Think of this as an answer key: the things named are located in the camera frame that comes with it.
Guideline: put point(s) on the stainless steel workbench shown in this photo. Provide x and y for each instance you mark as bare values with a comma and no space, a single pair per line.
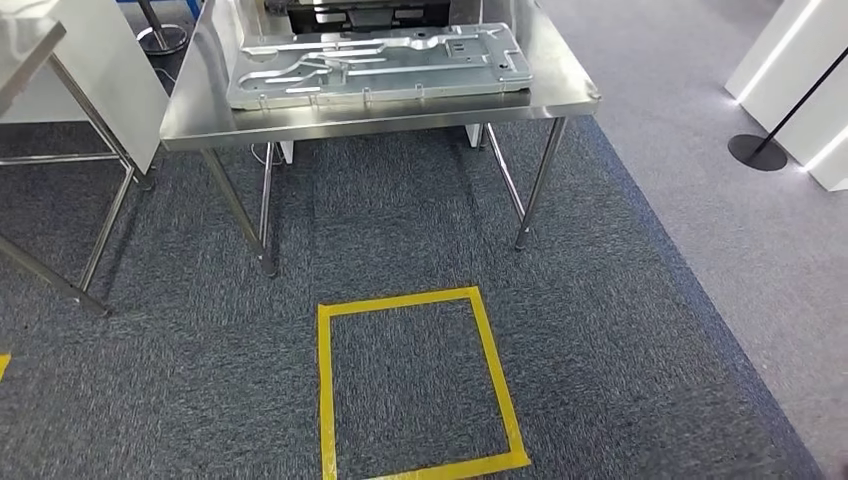
199,122

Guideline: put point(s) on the stamped metal plate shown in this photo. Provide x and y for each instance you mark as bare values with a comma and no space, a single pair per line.
397,76

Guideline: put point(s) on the yellow floor tape square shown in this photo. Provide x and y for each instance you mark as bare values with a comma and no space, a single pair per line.
324,384
4,364

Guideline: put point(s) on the chrome stanchion with round base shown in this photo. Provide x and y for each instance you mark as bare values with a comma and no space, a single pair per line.
162,40

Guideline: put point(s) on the white panel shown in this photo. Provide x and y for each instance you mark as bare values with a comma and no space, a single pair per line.
126,86

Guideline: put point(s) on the black stanchion with round base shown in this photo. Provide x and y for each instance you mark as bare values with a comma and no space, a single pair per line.
755,154

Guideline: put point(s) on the white display block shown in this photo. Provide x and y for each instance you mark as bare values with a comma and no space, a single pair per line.
775,53

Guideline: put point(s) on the stainless steel side table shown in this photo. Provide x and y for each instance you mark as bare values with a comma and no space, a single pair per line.
26,46

